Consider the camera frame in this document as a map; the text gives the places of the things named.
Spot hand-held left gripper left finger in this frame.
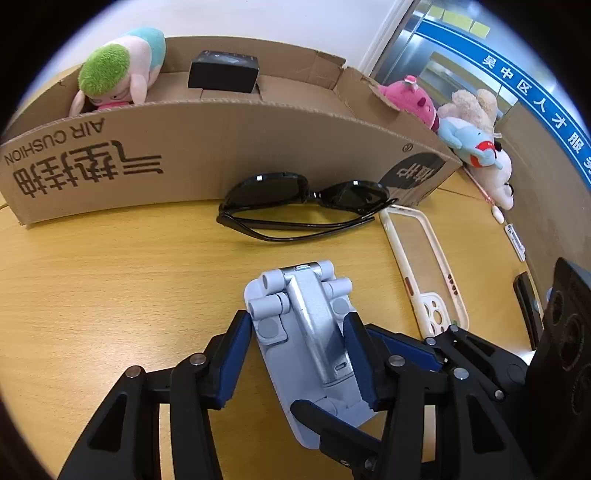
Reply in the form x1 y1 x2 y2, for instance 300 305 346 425
60 310 252 480

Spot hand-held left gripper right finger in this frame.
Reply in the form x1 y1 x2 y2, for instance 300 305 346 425
342 313 536 480

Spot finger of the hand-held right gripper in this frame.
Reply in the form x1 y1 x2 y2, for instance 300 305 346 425
290 398 385 480
365 323 531 401

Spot grey folding phone stand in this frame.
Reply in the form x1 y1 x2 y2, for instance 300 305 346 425
243 261 376 449

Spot brown cardboard box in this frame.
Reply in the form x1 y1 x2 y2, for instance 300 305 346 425
0 36 464 228

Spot wooden desktop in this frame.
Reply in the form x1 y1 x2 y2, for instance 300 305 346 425
0 182 555 480

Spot beige clear phone case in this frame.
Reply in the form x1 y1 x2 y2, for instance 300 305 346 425
379 205 470 340

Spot black phone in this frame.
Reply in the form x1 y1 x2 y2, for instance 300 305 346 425
513 272 546 352

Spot white clip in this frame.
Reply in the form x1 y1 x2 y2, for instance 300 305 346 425
505 224 527 261

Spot black sunglasses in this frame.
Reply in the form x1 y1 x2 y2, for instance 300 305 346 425
216 172 399 243

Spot pink pen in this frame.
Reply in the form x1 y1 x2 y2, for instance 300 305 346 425
466 168 495 204

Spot white plush toy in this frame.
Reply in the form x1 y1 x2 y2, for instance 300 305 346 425
475 150 515 210

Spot blue elephant plush toy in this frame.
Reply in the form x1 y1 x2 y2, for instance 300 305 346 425
436 116 505 169

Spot beige plush toy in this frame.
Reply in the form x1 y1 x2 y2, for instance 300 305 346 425
438 89 499 134

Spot black rectangular box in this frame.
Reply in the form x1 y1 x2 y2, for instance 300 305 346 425
188 51 260 93

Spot green-haired pink plush toy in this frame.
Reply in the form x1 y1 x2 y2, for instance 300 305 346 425
69 27 167 116

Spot glass wall with blue stripe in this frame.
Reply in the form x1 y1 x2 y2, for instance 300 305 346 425
369 0 591 185

